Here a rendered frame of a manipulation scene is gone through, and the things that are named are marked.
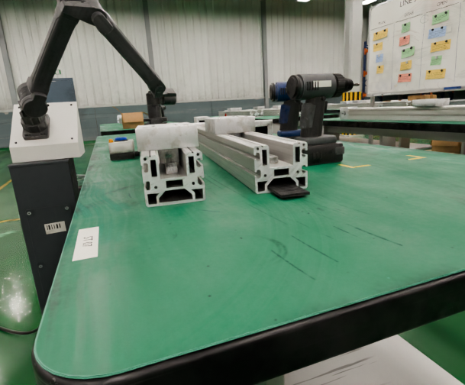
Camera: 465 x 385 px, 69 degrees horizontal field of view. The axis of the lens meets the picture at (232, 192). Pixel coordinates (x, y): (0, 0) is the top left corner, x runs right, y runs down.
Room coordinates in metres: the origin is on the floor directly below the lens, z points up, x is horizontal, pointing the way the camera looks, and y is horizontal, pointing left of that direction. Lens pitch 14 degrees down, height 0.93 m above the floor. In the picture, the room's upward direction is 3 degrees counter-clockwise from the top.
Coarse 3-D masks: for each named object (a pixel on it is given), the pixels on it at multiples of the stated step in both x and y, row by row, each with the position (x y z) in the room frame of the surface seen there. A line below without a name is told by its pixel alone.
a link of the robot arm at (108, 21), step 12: (96, 12) 1.14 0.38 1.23; (96, 24) 1.15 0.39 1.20; (108, 24) 1.17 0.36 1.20; (108, 36) 1.22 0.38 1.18; (120, 36) 1.25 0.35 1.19; (120, 48) 1.27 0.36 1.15; (132, 48) 1.30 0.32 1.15; (132, 60) 1.33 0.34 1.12; (144, 60) 1.37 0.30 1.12; (144, 72) 1.38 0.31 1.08; (156, 84) 1.44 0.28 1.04
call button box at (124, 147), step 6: (108, 144) 1.14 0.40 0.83; (114, 144) 1.14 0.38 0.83; (120, 144) 1.14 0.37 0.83; (126, 144) 1.15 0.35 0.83; (132, 144) 1.15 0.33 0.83; (114, 150) 1.14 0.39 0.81; (120, 150) 1.14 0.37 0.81; (126, 150) 1.15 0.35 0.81; (132, 150) 1.15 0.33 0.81; (114, 156) 1.14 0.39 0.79; (120, 156) 1.14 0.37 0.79; (126, 156) 1.15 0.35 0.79; (132, 156) 1.15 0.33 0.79
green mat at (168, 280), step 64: (128, 192) 0.65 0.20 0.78; (320, 192) 0.56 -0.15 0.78; (384, 192) 0.54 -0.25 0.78; (448, 192) 0.52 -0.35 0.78; (64, 256) 0.36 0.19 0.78; (128, 256) 0.35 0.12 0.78; (192, 256) 0.34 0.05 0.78; (256, 256) 0.33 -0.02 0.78; (320, 256) 0.32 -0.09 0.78; (384, 256) 0.31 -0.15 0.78; (448, 256) 0.30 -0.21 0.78; (64, 320) 0.23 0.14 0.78; (128, 320) 0.23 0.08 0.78; (192, 320) 0.22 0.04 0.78; (256, 320) 0.22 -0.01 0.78
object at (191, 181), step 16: (144, 160) 0.54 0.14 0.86; (192, 160) 0.57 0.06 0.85; (144, 176) 0.54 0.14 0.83; (160, 176) 0.56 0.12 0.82; (176, 176) 0.56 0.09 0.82; (192, 176) 0.56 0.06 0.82; (144, 192) 0.54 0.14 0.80; (160, 192) 0.54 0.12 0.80; (176, 192) 0.61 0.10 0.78; (192, 192) 0.56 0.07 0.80
